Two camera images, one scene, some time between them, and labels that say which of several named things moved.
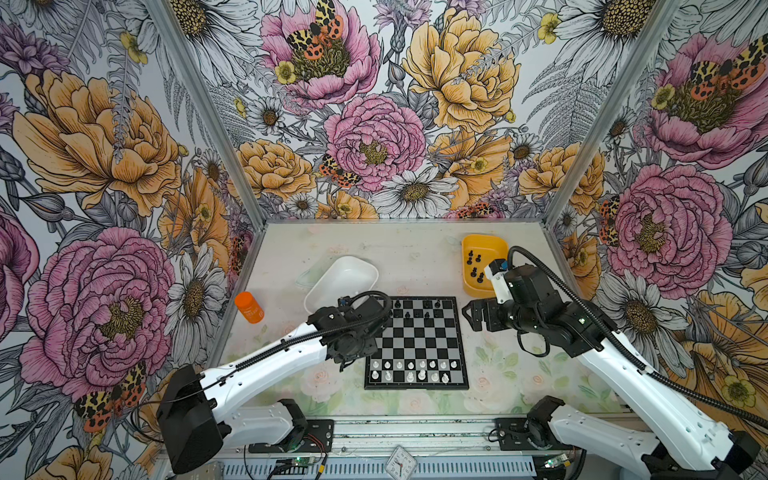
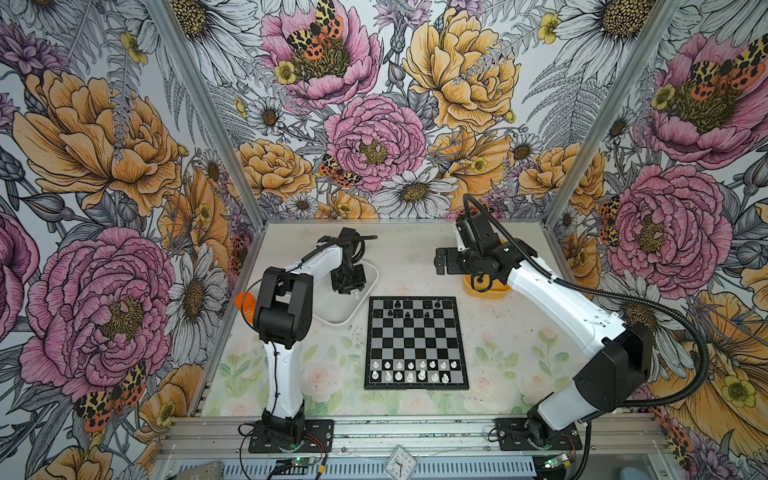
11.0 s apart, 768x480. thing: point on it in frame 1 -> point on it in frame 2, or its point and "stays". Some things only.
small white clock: (400, 465) stays
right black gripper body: (505, 316) -> (462, 262)
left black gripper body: (366, 347) -> (347, 277)
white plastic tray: (348, 276) stays
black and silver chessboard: (421, 348) stays
